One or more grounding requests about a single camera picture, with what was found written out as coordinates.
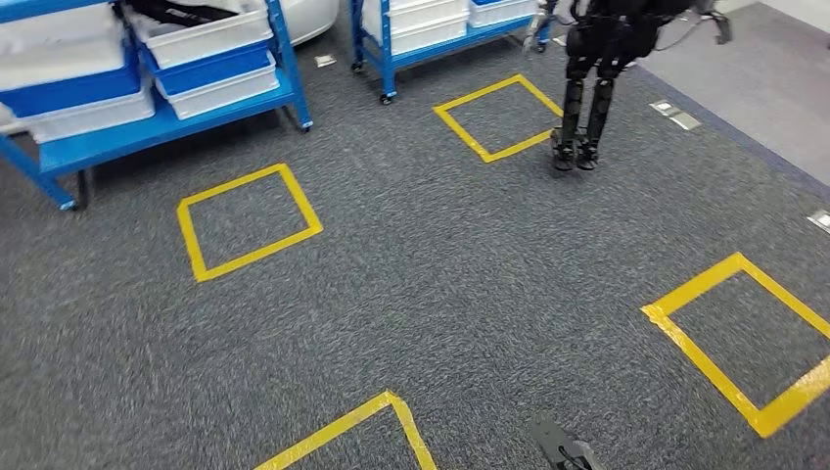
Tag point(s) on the black plastic parts pile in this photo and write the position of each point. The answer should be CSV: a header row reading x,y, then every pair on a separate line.
x,y
181,12

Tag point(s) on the blue steel shelf rack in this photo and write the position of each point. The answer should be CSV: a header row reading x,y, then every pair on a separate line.
x,y
388,65
162,126

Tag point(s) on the silver floor outlet plate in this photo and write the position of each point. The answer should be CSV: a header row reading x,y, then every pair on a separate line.
x,y
820,222
674,114
325,61

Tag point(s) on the white plastic bin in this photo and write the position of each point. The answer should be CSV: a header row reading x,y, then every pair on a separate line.
x,y
207,39
58,45
502,12
415,13
220,91
431,39
91,117

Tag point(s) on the yellow floor tape square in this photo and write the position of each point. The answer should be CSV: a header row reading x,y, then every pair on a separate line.
x,y
703,363
476,95
246,181

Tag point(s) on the black humanoid robot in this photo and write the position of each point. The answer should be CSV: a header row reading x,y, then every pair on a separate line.
x,y
609,39

